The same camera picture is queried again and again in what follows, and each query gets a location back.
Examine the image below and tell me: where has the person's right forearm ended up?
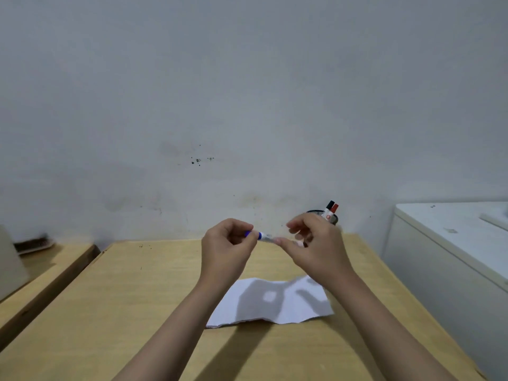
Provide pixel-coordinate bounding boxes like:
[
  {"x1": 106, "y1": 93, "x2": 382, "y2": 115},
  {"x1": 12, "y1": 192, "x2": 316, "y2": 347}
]
[{"x1": 325, "y1": 273, "x2": 458, "y2": 381}]

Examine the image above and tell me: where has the white bar on cabinet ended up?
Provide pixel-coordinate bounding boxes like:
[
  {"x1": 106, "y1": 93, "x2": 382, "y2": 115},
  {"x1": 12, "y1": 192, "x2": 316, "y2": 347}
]
[{"x1": 478, "y1": 212, "x2": 508, "y2": 231}]

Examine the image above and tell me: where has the black mesh pen holder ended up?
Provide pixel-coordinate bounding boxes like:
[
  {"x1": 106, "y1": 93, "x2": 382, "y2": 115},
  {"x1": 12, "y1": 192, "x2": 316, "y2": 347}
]
[{"x1": 306, "y1": 210, "x2": 339, "y2": 227}]

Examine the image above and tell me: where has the dark flat tray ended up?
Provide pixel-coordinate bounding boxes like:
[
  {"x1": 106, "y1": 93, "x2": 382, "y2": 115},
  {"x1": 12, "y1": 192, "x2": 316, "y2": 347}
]
[{"x1": 13, "y1": 233, "x2": 55, "y2": 257}]

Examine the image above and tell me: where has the white sheet of paper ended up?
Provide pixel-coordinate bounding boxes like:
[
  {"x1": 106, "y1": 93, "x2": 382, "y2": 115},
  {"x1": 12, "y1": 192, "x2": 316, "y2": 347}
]
[{"x1": 205, "y1": 275, "x2": 335, "y2": 329}]

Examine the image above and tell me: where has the white marker with blue cap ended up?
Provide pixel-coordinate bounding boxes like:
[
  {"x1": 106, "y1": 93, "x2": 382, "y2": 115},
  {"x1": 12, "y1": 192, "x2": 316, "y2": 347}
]
[{"x1": 244, "y1": 230, "x2": 279, "y2": 244}]

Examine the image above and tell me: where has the white cabinet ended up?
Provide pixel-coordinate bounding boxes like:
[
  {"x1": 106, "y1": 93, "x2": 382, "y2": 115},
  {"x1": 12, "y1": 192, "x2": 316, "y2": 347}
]
[{"x1": 382, "y1": 201, "x2": 508, "y2": 381}]

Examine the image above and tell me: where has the person's left hand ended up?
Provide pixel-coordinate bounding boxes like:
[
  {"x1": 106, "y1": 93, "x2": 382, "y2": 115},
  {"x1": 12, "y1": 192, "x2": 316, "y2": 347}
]
[{"x1": 200, "y1": 218, "x2": 259, "y2": 292}]

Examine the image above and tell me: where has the person's left forearm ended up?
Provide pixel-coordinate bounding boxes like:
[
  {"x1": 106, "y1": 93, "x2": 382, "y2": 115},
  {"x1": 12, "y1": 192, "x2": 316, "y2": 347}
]
[{"x1": 112, "y1": 281, "x2": 224, "y2": 381}]

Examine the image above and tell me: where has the low wooden bench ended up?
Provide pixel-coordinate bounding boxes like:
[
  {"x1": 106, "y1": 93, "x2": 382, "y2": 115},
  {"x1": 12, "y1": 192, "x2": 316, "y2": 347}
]
[{"x1": 0, "y1": 243, "x2": 101, "y2": 351}]

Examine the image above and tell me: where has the person's right hand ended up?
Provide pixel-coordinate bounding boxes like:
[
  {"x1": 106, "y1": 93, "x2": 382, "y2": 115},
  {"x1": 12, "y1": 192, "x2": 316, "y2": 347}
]
[{"x1": 275, "y1": 212, "x2": 355, "y2": 292}]

